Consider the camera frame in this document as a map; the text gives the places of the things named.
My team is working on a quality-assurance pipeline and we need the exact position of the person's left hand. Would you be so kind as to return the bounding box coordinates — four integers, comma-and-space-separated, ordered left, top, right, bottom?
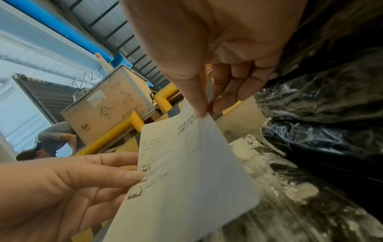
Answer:
0, 152, 146, 242

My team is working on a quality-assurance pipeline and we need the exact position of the yellow pipe guardrail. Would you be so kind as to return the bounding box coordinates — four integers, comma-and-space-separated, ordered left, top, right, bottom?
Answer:
73, 111, 145, 157
153, 82, 180, 114

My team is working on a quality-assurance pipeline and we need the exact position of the white printed label paper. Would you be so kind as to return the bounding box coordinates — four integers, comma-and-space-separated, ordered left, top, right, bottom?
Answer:
103, 98, 261, 242

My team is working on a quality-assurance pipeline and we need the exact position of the white cone roll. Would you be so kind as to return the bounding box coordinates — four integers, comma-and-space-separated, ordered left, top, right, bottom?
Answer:
95, 52, 114, 74

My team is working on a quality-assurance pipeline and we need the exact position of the yellow black striped barrier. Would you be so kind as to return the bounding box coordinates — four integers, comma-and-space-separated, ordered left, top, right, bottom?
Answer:
71, 94, 267, 242

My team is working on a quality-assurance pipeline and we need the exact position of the person's right hand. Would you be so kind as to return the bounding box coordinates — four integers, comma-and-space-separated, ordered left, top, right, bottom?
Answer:
119, 0, 309, 119

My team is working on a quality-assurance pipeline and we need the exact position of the grey shipping container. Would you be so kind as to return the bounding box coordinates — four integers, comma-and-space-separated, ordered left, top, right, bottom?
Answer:
11, 73, 79, 124

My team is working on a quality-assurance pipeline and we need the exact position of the large brown plywood crate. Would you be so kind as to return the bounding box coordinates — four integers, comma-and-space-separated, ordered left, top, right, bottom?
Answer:
60, 65, 157, 145

